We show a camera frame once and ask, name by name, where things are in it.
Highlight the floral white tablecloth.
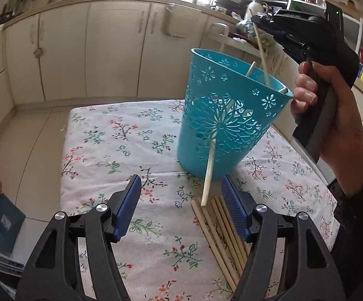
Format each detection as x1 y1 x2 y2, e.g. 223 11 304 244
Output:
60 100 339 300

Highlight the green vegetables plastic bag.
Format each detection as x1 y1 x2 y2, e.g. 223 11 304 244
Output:
236 19 276 52

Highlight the person right hand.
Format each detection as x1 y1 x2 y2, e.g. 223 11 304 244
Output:
291 61 363 197

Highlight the white hanging door bin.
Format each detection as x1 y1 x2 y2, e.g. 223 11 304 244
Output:
163 4 200 39

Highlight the white rolling storage cart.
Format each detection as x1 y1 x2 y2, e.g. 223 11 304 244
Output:
204 23 260 57

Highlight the turquoise perforated plastic basket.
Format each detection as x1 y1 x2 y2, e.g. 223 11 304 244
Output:
177 48 293 180

